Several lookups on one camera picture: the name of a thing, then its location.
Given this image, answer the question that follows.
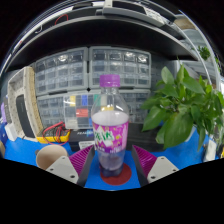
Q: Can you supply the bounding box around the clear bottle with purple cap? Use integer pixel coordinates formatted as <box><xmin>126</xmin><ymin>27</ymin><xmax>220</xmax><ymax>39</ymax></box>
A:
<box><xmin>90</xmin><ymin>74</ymin><xmax>130</xmax><ymax>178</ymax></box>

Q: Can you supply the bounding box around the dark grey shelf board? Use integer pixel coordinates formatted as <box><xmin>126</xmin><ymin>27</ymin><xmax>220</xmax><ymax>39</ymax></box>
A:
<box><xmin>4</xmin><ymin>14</ymin><xmax>208</xmax><ymax>73</ymax></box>

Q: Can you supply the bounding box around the flat round red coaster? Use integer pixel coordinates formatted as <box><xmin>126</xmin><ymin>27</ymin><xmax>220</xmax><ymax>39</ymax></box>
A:
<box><xmin>100</xmin><ymin>162</ymin><xmax>133</xmax><ymax>186</ymax></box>

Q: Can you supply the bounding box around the black flat box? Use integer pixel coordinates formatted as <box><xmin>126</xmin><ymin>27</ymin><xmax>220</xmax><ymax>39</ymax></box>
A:
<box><xmin>126</xmin><ymin>122</ymin><xmax>165</xmax><ymax>153</ymax></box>

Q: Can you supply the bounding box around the yellow multimeter with leads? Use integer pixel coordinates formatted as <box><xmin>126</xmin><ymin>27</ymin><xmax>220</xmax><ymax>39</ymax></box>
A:
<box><xmin>35</xmin><ymin>121</ymin><xmax>72</xmax><ymax>145</ymax></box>

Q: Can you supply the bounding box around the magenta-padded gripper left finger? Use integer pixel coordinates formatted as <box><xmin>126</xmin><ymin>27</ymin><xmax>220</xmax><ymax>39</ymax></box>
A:
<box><xmin>45</xmin><ymin>144</ymin><xmax>96</xmax><ymax>188</ymax></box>

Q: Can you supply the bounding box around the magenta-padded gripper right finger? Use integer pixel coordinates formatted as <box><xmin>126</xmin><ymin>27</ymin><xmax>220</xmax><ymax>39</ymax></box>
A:
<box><xmin>131</xmin><ymin>144</ymin><xmax>180</xmax><ymax>187</ymax></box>

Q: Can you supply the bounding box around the black box with white label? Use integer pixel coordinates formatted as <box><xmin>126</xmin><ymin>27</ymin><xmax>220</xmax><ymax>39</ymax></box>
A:
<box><xmin>68</xmin><ymin>128</ymin><xmax>96</xmax><ymax>152</ymax></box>

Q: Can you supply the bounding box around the black rectangular case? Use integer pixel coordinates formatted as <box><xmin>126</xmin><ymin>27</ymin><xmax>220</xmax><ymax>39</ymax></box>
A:
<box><xmin>15</xmin><ymin>94</ymin><xmax>36</xmax><ymax>139</ymax></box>

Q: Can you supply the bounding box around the clear compartment parts box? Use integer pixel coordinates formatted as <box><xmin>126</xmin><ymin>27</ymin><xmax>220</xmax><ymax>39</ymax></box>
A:
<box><xmin>63</xmin><ymin>94</ymin><xmax>96</xmax><ymax>130</ymax></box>

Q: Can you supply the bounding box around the white perforated tray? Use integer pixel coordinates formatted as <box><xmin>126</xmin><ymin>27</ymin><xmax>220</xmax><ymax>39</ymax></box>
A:
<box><xmin>7</xmin><ymin>65</ymin><xmax>44</xmax><ymax>139</ymax></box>

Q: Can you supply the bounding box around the grey small-parts drawer cabinet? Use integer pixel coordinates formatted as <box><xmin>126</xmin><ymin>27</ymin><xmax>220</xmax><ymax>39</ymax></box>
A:
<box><xmin>88</xmin><ymin>45</ymin><xmax>152</xmax><ymax>90</ymax></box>
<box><xmin>34</xmin><ymin>49</ymin><xmax>90</xmax><ymax>97</ymax></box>

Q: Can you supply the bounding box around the beige patterned mug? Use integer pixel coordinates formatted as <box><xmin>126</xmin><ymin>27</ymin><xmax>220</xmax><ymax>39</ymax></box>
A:
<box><xmin>35</xmin><ymin>143</ymin><xmax>69</xmax><ymax>170</ymax></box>

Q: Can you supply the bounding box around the white wire shelf unit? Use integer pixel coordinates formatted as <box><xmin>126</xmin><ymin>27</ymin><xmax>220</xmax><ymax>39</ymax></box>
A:
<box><xmin>173</xmin><ymin>13</ymin><xmax>224</xmax><ymax>88</ymax></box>

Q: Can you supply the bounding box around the green potted plant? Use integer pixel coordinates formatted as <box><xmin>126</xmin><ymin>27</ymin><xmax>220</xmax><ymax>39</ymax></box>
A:
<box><xmin>140</xmin><ymin>63</ymin><xmax>224</xmax><ymax>150</ymax></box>

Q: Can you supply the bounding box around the wide grey drawer cabinet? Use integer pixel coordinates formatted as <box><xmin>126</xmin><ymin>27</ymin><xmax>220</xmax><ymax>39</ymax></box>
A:
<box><xmin>35</xmin><ymin>89</ymin><xmax>152</xmax><ymax>129</ymax></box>

